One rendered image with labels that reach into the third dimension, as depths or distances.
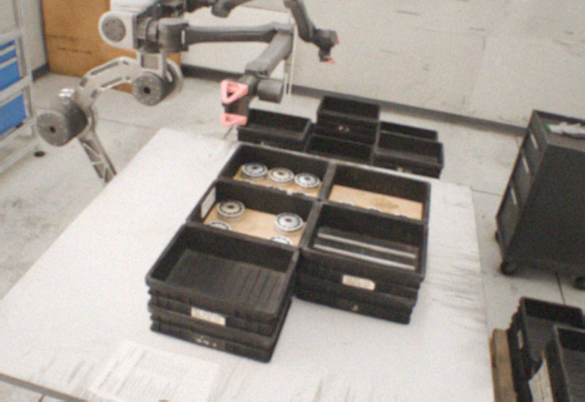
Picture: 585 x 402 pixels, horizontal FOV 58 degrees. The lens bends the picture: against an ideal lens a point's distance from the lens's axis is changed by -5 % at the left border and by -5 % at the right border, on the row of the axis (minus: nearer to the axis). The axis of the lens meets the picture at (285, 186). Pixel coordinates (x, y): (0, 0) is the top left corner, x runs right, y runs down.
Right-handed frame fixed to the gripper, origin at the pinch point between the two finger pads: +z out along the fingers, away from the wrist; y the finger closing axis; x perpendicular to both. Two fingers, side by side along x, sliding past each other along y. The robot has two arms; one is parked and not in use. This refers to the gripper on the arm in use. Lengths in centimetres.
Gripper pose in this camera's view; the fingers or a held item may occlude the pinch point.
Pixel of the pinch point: (226, 112)
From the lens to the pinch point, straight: 134.1
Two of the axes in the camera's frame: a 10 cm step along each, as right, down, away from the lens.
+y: -0.8, 8.4, 5.4
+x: -9.7, -1.9, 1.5
